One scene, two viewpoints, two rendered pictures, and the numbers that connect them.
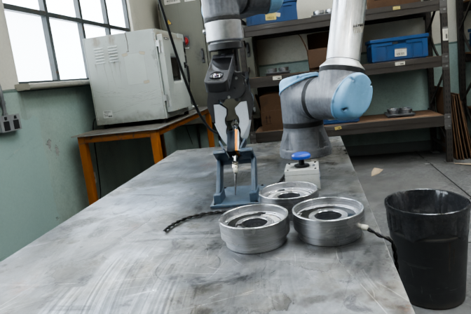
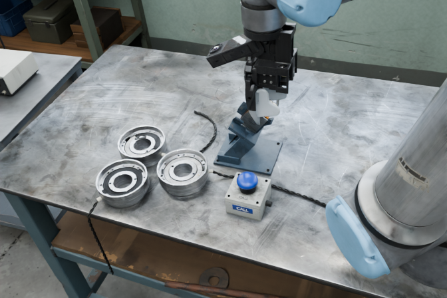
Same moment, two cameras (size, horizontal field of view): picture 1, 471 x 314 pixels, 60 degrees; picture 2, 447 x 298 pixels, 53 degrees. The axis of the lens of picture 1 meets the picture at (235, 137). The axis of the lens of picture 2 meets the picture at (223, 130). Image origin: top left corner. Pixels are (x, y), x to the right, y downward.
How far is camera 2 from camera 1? 1.25 m
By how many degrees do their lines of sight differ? 95
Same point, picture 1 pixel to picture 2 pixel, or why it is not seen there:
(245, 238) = (124, 139)
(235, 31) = (244, 20)
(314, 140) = not seen: hidden behind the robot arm
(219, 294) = (96, 134)
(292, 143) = not seen: hidden behind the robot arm
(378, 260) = (74, 201)
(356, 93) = (340, 231)
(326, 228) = (102, 174)
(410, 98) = not seen: outside the picture
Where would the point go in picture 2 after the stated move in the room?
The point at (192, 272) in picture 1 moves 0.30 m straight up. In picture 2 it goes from (126, 126) to (91, 12)
